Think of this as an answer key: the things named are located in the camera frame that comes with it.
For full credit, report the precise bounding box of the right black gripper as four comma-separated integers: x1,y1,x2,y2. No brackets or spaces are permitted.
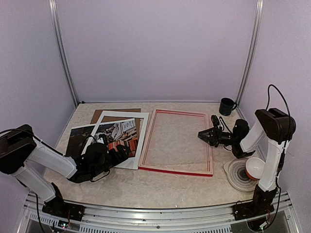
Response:
198,127,238,148

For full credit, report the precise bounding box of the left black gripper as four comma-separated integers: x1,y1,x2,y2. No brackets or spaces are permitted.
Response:
91,144,130,178

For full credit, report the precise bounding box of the cat and books photo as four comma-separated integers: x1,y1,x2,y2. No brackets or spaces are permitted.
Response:
66,118,138,158

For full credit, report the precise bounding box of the white photo mat board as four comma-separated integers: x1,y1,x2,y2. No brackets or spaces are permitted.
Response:
88,111,149,170

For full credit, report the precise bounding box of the clear acrylic sheet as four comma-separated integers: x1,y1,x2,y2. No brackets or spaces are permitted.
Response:
144,113,207,173

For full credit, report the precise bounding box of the red wooden picture frame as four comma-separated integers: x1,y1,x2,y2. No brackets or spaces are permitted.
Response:
139,108,213,177

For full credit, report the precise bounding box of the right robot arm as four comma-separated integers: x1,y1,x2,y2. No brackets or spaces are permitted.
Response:
198,104,296,219

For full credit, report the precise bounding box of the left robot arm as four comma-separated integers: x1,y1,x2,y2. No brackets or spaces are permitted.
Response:
0,124,130,216

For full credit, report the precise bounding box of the dark green mug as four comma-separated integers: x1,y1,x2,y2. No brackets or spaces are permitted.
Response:
219,98,237,116

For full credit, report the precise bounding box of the brown backing board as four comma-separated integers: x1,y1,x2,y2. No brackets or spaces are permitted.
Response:
90,108,141,126

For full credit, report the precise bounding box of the clear glass plate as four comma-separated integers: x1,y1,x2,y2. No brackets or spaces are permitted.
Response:
224,158,258,193

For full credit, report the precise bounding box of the white orange bowl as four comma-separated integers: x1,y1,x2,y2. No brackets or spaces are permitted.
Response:
245,157,265,181

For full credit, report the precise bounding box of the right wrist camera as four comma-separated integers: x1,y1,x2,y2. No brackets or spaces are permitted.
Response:
211,115,223,130

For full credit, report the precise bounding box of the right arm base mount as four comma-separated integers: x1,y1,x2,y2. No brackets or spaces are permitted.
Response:
232,202,275,221

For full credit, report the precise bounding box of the front aluminium rail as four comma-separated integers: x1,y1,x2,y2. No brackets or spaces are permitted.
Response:
24,193,292,233

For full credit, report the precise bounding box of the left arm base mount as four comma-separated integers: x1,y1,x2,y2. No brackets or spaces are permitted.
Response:
42,202,85,221

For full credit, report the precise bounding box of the right aluminium post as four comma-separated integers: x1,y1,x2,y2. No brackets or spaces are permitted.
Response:
236,0,264,105

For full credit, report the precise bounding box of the aluminium post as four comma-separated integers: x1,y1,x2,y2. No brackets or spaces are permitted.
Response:
236,0,264,105
48,0,80,108

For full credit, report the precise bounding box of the left aluminium post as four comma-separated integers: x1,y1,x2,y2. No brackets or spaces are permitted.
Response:
48,0,80,108

